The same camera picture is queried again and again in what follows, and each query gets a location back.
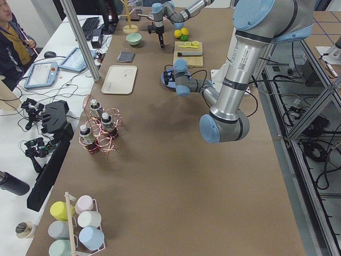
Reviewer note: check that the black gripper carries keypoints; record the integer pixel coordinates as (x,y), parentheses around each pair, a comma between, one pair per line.
(172,77)
(160,31)

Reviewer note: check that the blue plastic bowl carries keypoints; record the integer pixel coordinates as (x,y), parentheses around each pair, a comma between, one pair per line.
(187,73)

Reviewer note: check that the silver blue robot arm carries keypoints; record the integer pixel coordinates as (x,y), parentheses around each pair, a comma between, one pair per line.
(258,24)
(167,10)

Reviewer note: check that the pink bowl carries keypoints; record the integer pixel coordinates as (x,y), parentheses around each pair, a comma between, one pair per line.
(149,18)

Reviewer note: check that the yellow lemon near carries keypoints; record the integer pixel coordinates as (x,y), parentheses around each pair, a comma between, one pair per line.
(177,34)

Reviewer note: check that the yellow lemon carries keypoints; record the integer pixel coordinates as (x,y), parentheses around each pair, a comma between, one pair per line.
(177,34)
(185,31)

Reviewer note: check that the green lime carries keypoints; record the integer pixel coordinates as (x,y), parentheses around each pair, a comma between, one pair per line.
(184,38)

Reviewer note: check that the yellow lemon far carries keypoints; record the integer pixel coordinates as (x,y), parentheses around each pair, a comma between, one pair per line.
(185,31)

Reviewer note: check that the mint green bowl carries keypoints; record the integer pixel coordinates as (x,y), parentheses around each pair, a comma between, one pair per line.
(134,39)

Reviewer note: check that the wooden cutting board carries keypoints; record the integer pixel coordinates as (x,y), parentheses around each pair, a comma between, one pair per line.
(191,51)

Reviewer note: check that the wooden mug tree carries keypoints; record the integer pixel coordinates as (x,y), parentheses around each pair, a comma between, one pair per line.
(129,7)

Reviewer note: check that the yellow plastic knife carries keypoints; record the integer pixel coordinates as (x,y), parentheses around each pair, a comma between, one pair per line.
(188,46)

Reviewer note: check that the grey folded cloth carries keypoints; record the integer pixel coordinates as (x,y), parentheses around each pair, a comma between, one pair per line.
(126,57)

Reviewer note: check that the cream rabbit tray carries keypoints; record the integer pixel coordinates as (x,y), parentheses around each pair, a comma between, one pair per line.
(119,80)

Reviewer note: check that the black keyboard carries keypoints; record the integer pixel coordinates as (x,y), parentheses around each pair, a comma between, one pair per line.
(89,26)

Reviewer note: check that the bottle white cap middle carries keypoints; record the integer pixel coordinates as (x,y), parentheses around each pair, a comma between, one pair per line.
(107,122)

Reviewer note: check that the bottle white cap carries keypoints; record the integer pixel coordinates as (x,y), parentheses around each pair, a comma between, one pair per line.
(86,135)
(107,122)
(96,108)

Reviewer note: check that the bottle white cap far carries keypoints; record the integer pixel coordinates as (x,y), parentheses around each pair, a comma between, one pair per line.
(96,108)

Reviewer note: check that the bottle white cap near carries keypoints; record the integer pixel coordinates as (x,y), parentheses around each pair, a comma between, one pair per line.
(86,135)

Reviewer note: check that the black computer mouse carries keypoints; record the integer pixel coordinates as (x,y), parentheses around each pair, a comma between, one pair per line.
(49,54)

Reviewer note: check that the teach pendant with red button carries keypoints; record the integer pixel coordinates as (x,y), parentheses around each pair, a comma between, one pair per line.
(42,75)

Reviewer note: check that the person in dark jacket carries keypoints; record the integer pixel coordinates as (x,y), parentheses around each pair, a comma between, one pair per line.
(17,48)

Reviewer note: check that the pink cup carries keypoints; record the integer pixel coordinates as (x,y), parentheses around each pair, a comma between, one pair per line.
(84,203)

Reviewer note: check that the white cup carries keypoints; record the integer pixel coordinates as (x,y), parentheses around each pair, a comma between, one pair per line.
(89,218)

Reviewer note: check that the yellow cup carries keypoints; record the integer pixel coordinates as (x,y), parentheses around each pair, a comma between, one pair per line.
(59,211)

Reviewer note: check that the blue cup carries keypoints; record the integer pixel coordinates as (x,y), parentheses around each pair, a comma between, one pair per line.
(92,238)

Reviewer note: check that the grey cup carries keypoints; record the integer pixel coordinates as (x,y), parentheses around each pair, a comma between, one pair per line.
(59,230)

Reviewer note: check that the black thermos bottle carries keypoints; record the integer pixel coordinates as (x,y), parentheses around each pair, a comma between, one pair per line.
(13,184)

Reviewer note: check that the mint cup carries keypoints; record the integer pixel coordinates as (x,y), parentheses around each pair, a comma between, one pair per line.
(60,247)

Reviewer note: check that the tape roll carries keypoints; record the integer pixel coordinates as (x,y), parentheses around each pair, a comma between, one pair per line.
(25,230)

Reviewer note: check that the steel black handled rod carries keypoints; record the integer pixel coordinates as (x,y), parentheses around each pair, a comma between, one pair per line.
(189,54)

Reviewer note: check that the copper wire bottle rack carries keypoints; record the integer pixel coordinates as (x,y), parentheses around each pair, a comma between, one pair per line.
(104,141)

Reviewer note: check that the aluminium frame post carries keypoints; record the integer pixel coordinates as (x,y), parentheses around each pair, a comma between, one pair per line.
(70,12)

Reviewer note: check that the white wire cup rack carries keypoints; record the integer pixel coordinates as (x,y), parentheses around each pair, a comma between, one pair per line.
(77,248)

